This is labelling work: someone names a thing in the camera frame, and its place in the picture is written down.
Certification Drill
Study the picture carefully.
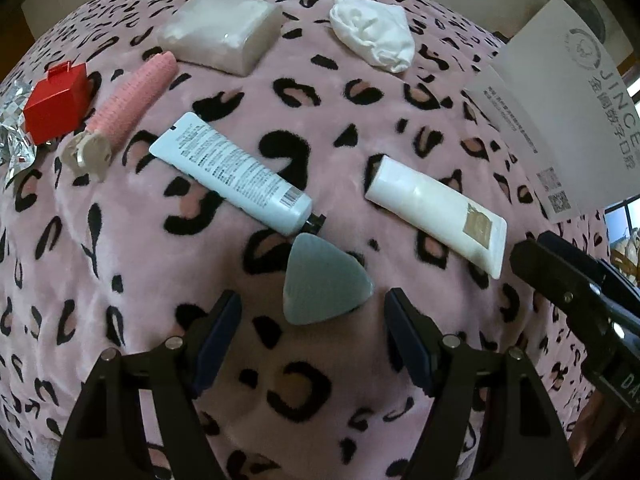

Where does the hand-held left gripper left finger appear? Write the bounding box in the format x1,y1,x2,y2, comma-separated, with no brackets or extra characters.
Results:
52,290,243,480

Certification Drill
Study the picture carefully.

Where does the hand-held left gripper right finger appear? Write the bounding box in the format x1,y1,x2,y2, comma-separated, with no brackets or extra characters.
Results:
384,287,576,480

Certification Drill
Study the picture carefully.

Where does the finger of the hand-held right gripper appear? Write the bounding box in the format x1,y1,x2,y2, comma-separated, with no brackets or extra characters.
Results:
537,231,640,291
509,239,608,331

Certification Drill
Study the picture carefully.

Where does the grey triangular sponge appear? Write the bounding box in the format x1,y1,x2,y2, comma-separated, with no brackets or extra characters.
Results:
282,232,375,326

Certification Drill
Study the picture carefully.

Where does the white cream tube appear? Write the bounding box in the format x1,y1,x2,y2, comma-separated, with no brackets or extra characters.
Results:
365,155,508,280

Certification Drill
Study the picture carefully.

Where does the white cardboard box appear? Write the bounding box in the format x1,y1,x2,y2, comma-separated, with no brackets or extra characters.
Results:
464,0,640,222

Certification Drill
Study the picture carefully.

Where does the window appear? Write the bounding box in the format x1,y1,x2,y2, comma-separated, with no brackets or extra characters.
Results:
604,199,640,283

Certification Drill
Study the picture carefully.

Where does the pink leopard print blanket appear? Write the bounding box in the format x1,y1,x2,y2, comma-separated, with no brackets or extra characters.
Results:
0,0,621,480

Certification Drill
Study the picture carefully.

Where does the light blue cream tube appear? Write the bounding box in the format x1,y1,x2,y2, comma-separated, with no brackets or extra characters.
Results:
149,112,327,237

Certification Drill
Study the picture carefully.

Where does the dark standing fan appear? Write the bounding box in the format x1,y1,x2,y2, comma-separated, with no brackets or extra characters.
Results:
547,0,607,43

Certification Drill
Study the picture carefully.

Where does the pink hair roller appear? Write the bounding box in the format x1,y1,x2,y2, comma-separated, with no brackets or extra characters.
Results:
59,51,178,182

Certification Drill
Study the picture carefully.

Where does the red box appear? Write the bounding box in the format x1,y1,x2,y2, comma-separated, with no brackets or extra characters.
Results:
23,60,95,143

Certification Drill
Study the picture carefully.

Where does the crumpled white cloth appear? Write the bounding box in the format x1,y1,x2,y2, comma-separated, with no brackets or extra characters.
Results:
328,0,417,74

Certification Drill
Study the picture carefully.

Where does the silver foil wrapper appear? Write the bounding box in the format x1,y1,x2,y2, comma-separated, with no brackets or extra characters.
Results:
0,79,38,167

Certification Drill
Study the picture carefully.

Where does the white tissue pack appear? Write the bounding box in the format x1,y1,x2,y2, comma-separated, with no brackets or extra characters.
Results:
156,0,283,78

